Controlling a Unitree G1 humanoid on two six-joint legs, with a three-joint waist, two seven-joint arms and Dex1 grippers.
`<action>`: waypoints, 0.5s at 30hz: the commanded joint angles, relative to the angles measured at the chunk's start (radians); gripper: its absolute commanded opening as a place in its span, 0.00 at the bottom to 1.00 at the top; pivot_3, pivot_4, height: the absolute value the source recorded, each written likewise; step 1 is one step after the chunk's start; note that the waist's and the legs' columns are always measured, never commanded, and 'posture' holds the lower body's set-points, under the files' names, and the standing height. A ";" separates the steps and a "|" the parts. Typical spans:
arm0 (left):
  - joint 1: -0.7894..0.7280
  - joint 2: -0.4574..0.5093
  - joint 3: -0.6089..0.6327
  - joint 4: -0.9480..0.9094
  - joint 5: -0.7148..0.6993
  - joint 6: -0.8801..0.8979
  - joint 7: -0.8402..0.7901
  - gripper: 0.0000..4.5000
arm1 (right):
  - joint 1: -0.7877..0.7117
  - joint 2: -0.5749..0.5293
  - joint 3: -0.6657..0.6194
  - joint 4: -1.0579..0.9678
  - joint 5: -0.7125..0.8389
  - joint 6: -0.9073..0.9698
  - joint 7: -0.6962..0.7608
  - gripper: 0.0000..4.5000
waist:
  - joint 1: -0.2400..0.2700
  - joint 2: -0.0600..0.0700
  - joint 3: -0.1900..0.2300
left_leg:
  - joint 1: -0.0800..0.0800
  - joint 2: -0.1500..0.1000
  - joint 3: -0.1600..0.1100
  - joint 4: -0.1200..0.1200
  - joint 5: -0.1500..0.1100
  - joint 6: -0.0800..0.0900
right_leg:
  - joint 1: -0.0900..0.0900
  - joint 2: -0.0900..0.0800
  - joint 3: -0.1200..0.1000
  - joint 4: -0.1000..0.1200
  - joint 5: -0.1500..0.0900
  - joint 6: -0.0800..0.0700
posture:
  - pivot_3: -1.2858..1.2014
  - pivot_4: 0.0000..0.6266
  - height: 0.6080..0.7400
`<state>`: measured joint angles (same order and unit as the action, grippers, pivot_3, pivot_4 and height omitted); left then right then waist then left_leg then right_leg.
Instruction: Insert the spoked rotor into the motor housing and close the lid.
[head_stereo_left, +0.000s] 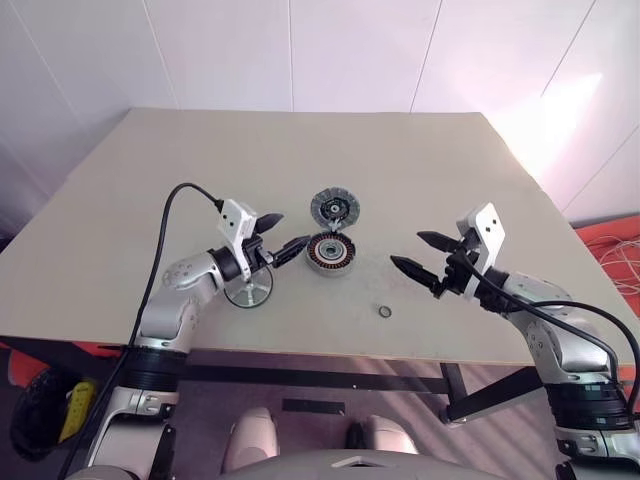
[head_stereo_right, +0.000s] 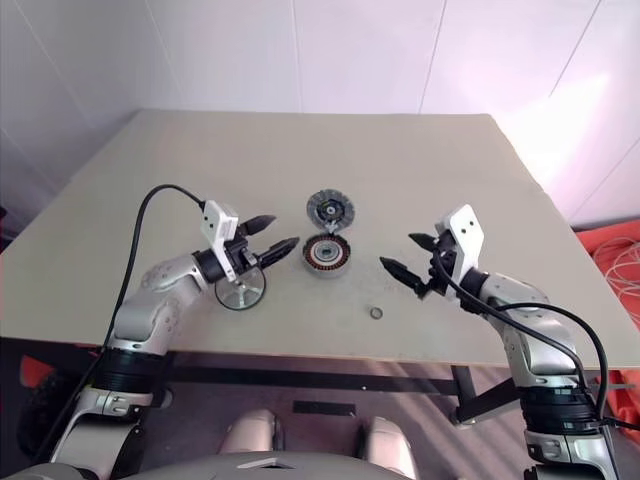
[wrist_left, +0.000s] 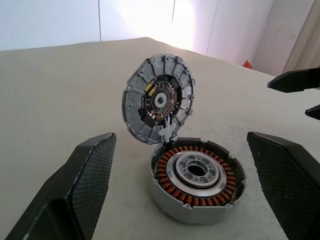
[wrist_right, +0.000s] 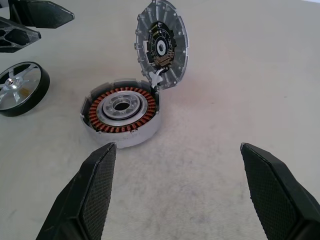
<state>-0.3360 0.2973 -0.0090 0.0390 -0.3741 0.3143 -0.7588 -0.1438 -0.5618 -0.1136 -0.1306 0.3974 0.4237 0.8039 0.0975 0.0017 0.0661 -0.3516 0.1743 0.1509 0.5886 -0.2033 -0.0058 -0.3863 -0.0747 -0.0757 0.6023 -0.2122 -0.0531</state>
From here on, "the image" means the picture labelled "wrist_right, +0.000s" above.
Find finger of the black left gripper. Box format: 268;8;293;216
8;0;76;30
0;16;42;54

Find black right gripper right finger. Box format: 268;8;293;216
239;142;320;240

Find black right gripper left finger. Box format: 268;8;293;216
35;141;118;240

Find black silver rotor disc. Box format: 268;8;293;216
0;61;51;118

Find silver motor housing copper windings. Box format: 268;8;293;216
79;78;162;150

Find round circuit board cover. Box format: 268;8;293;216
133;0;191;90

